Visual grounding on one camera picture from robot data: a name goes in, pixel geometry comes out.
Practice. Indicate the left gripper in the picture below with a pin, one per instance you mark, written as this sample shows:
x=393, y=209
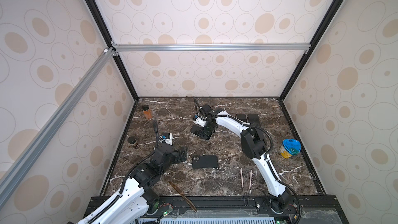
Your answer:
x=178, y=158

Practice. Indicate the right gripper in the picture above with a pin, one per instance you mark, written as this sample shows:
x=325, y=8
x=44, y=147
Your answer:
x=204, y=131

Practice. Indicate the silver-edged phone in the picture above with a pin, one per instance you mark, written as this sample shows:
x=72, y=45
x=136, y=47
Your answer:
x=196, y=129

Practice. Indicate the pink phone case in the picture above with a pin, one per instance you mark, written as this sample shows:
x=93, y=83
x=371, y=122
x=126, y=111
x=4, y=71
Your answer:
x=242, y=117

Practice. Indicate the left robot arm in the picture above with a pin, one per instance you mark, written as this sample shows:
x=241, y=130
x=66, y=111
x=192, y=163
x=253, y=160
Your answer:
x=135, y=197

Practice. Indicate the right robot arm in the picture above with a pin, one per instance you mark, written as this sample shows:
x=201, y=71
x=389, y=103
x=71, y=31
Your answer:
x=256, y=144

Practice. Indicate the dark jar with lid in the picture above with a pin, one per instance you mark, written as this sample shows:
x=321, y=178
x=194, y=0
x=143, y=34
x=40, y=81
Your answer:
x=133, y=141

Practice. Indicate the orange bottle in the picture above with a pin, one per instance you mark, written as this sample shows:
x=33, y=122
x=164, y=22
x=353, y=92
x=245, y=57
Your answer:
x=147, y=112

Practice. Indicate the right pink chopstick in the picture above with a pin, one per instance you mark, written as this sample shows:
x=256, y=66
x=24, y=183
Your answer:
x=250, y=181

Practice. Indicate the blue round lid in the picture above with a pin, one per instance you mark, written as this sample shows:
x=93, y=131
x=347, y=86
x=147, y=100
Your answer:
x=292, y=146

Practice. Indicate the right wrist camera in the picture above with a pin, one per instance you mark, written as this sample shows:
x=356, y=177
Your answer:
x=199, y=120

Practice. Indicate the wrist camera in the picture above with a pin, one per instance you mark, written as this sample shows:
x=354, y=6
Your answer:
x=167, y=138
x=199, y=120

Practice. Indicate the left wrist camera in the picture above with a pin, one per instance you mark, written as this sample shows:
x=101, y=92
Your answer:
x=167, y=138

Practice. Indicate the wooden-handled knife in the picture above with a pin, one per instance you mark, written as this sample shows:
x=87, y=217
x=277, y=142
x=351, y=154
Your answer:
x=182, y=194

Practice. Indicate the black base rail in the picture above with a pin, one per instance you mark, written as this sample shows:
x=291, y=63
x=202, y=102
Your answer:
x=315, y=209

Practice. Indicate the aluminium frame bar back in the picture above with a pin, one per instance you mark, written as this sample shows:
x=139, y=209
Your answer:
x=212, y=47

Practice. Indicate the aluminium frame bar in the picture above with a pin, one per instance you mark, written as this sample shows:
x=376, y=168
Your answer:
x=30, y=155
x=212, y=47

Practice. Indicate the aluminium frame bar left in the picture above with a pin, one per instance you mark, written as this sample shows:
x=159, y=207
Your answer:
x=30, y=155

